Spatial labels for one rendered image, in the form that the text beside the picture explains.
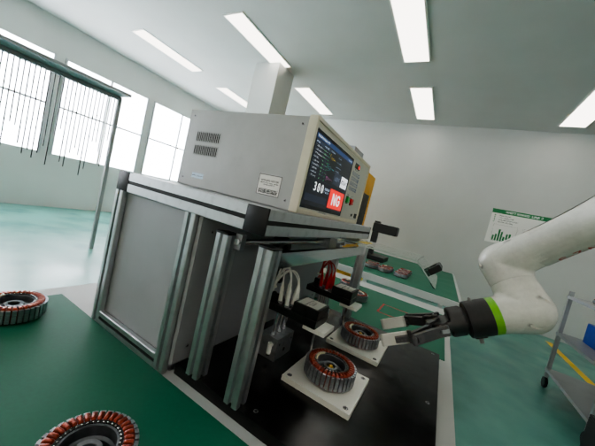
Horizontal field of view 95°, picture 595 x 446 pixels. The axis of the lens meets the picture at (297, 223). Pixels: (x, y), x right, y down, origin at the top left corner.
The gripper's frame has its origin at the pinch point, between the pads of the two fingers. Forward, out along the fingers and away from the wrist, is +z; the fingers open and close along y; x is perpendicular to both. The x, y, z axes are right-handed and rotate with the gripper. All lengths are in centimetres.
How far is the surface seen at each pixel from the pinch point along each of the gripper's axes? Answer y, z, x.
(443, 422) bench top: -14.5, -8.0, -16.0
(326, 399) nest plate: -29.2, 11.8, -1.8
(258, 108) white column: 317, 130, 279
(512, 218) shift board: 478, -219, 7
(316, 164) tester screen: -25, 3, 44
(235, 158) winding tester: -25, 22, 52
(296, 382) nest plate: -28.4, 17.5, 1.4
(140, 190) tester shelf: -36, 40, 48
